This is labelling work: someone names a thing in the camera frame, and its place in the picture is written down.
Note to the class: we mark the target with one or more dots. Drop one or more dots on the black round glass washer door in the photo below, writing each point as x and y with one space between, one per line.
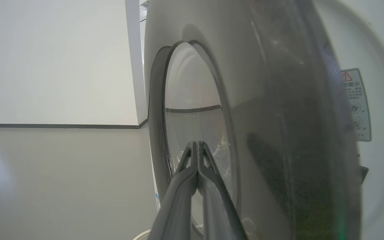
262 100

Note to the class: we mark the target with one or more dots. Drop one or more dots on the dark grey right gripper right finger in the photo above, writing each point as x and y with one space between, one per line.
217 206

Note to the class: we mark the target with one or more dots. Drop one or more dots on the cream perforated laundry basket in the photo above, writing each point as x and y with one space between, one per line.
142 236

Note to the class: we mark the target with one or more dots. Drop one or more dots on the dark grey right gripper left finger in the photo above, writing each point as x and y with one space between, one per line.
177 206

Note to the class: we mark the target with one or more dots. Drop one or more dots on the blue energy label sticker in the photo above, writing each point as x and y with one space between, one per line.
158 201

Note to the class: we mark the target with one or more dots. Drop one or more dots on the grey warning label sticker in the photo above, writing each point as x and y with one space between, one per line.
357 106

